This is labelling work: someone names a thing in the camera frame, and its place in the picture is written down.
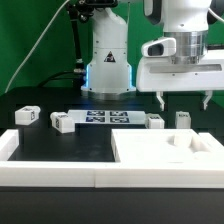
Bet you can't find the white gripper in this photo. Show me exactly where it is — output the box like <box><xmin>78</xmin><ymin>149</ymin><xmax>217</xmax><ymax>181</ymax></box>
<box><xmin>136</xmin><ymin>37</ymin><xmax>224</xmax><ymax>111</ymax></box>

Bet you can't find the white square tabletop part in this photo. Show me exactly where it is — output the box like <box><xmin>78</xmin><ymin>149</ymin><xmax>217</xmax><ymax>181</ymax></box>
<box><xmin>111</xmin><ymin>129</ymin><xmax>224</xmax><ymax>165</ymax></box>

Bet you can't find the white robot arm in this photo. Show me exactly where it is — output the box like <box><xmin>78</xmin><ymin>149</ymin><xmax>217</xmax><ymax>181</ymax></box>
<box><xmin>80</xmin><ymin>0</ymin><xmax>224</xmax><ymax>107</ymax></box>

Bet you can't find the white U-shaped fence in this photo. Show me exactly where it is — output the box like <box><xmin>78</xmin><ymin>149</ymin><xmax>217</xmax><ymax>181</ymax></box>
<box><xmin>0</xmin><ymin>129</ymin><xmax>224</xmax><ymax>188</ymax></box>

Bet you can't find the white tag plate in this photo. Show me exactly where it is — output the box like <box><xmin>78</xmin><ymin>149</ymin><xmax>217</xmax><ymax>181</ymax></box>
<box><xmin>68</xmin><ymin>110</ymin><xmax>145</xmax><ymax>124</ymax></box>

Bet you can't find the black cable bundle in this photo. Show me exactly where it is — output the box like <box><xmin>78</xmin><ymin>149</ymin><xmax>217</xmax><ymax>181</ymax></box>
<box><xmin>39</xmin><ymin>69</ymin><xmax>88</xmax><ymax>88</ymax></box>

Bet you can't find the white cable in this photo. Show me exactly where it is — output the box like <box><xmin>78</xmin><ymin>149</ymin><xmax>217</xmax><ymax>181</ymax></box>
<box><xmin>4</xmin><ymin>0</ymin><xmax>72</xmax><ymax>95</ymax></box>

